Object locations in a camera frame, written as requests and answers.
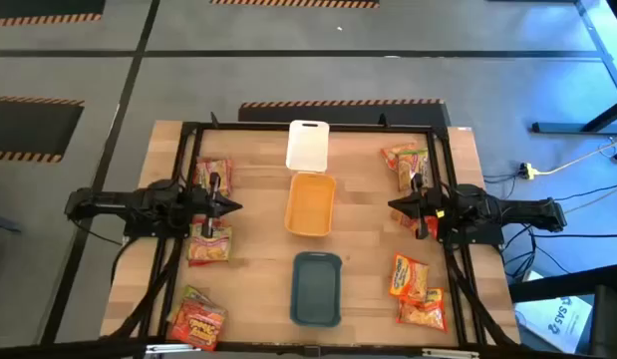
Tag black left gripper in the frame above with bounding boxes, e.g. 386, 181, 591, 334
186, 172, 243, 239

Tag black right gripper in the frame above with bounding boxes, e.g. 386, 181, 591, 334
387, 173, 447, 240

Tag orange noodle packet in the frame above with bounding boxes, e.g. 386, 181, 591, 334
381, 143, 419, 174
387, 252, 431, 304
396, 287, 449, 333

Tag orange plastic bin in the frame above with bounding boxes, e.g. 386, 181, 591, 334
283, 171, 338, 238

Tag white plastic bin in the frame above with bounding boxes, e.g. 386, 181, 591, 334
285, 119, 331, 175

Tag black hazard-striped floor mat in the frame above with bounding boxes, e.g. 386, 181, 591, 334
236, 98, 453, 129
209, 0, 381, 10
0, 95, 86, 165
0, 0, 106, 27

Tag teal plastic bin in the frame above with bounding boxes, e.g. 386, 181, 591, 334
289, 250, 344, 329

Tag black desk beam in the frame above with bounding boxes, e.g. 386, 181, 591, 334
506, 262, 617, 305

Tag white printed cardboard box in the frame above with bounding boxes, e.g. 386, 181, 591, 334
514, 293, 593, 355

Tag dark grey floor object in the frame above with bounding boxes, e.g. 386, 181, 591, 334
0, 213, 23, 235

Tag black cable bundle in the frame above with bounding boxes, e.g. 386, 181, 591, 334
445, 243, 518, 348
106, 237, 184, 340

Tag black aluminium table frame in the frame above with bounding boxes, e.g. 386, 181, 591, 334
138, 113, 521, 358

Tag yellow floor cable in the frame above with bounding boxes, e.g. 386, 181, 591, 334
534, 137, 617, 177

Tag silver aluminium bracket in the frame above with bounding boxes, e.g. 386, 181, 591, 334
421, 347, 481, 359
144, 342, 183, 356

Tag black desk leg frame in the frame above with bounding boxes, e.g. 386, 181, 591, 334
530, 0, 617, 136

